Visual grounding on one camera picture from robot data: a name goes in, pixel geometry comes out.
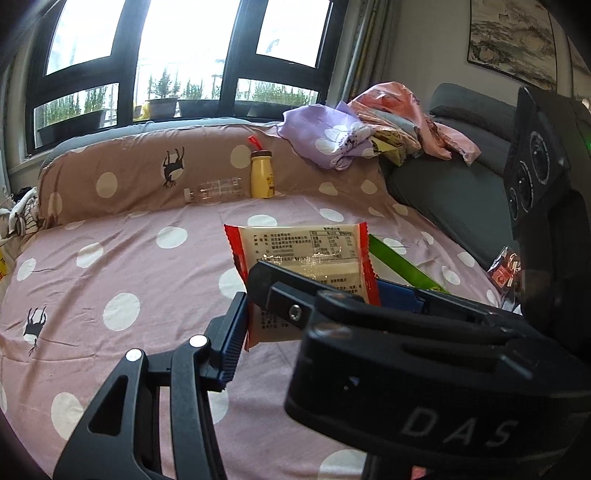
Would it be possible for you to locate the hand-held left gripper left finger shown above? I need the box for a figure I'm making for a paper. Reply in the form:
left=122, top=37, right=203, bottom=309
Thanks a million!
left=53, top=291, right=250, bottom=480

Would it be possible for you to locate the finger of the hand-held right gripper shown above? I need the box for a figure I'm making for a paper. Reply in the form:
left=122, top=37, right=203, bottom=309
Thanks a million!
left=247, top=260, right=370, bottom=334
left=309, top=291, right=532, bottom=344

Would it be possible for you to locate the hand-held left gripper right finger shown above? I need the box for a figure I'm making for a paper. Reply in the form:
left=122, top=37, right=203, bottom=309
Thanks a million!
left=376, top=279, right=428, bottom=315

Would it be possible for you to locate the green cardboard box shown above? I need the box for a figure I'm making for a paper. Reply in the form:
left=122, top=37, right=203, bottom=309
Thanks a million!
left=368, top=234, right=452, bottom=295

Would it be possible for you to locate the beige packet with red edges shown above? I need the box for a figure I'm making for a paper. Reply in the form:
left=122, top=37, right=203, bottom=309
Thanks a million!
left=224, top=222, right=382, bottom=352

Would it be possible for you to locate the red snack packet with eyes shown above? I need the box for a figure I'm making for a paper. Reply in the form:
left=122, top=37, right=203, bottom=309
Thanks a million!
left=488, top=246, right=525, bottom=311

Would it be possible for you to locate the grey sofa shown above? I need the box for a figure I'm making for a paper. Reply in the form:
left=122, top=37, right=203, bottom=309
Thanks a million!
left=383, top=83, right=525, bottom=273

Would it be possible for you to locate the yellow bottle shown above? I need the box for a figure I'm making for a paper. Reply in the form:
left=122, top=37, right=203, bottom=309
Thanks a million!
left=248, top=136, right=275, bottom=199

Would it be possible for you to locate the clear plastic bottle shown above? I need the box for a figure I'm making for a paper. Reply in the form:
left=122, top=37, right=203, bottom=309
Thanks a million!
left=183, top=178, right=245, bottom=205

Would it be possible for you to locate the yellow patterned cloth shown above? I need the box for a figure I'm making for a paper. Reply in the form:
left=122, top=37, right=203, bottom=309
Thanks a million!
left=372, top=129, right=422, bottom=167

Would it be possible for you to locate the purple dotted cloth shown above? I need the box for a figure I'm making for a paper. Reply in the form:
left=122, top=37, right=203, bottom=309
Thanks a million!
left=281, top=102, right=379, bottom=171

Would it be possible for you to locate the long black planter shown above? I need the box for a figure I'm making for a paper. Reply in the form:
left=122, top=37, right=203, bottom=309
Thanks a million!
left=36, top=110, right=108, bottom=146
left=247, top=100, right=319, bottom=118

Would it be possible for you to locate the brown polka dot pillow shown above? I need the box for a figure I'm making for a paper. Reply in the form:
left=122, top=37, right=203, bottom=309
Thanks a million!
left=37, top=122, right=393, bottom=227

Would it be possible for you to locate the pink cloth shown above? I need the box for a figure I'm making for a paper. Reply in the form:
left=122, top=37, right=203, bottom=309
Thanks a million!
left=348, top=82, right=481, bottom=164

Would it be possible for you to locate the black plant pot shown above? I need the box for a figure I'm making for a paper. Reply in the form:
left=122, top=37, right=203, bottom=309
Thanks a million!
left=178, top=98, right=221, bottom=117
left=144, top=98, right=181, bottom=120

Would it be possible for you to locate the striped white clothing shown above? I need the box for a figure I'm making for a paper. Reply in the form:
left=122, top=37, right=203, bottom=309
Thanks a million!
left=0, top=187, right=44, bottom=238

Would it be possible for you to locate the grey curtain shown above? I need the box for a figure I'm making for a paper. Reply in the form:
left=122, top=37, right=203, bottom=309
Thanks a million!
left=346, top=0, right=389, bottom=102

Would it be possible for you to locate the framed landscape painting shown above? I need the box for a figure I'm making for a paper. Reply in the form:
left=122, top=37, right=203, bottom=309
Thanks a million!
left=466, top=0, right=560, bottom=89

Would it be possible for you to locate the black framed window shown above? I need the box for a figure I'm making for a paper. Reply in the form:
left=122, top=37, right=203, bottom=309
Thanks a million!
left=25, top=0, right=349, bottom=155

